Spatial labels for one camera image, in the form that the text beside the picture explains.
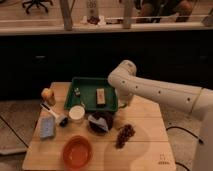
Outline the wooden post right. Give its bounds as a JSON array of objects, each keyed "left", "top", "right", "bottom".
[{"left": 123, "top": 0, "right": 133, "bottom": 29}]

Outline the wooden post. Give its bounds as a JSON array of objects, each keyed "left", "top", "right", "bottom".
[
  {"left": 123, "top": 0, "right": 133, "bottom": 29},
  {"left": 59, "top": 0, "right": 73, "bottom": 31}
]

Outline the green plastic tray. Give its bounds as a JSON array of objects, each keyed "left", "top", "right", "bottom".
[{"left": 64, "top": 77, "right": 118, "bottom": 113}]

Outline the small black white toy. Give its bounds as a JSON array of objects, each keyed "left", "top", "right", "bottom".
[{"left": 74, "top": 88, "right": 81, "bottom": 97}]

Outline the dark bowl with cloth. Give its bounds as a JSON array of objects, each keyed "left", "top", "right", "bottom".
[{"left": 88, "top": 112, "right": 113, "bottom": 134}]

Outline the black cable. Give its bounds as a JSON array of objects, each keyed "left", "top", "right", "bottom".
[{"left": 165, "top": 125, "right": 205, "bottom": 171}]

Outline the office chair base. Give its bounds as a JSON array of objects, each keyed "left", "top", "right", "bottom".
[{"left": 22, "top": 0, "right": 53, "bottom": 14}]

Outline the blue sponge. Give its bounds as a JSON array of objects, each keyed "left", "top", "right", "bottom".
[{"left": 39, "top": 117, "right": 55, "bottom": 139}]

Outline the white dish brush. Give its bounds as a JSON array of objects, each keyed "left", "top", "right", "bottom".
[{"left": 40, "top": 103, "right": 68, "bottom": 127}]

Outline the white paper cup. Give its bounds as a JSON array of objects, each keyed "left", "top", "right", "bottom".
[{"left": 69, "top": 105, "right": 85, "bottom": 123}]

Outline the wooden post left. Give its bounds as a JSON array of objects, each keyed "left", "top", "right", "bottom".
[{"left": 59, "top": 0, "right": 73, "bottom": 31}]

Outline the seated person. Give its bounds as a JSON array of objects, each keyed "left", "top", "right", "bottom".
[{"left": 134, "top": 0, "right": 192, "bottom": 23}]

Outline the wooden block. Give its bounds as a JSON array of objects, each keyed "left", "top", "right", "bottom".
[{"left": 96, "top": 88, "right": 106, "bottom": 106}]

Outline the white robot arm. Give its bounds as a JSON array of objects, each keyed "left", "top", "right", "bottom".
[{"left": 107, "top": 60, "right": 213, "bottom": 171}]

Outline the yellow apple toy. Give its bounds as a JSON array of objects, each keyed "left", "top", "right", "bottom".
[{"left": 41, "top": 88, "right": 56, "bottom": 106}]

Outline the green pepper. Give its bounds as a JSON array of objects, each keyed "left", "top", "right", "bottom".
[{"left": 118, "top": 103, "right": 127, "bottom": 109}]

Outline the orange plastic bowl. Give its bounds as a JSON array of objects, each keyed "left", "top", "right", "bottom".
[{"left": 61, "top": 135, "right": 93, "bottom": 171}]

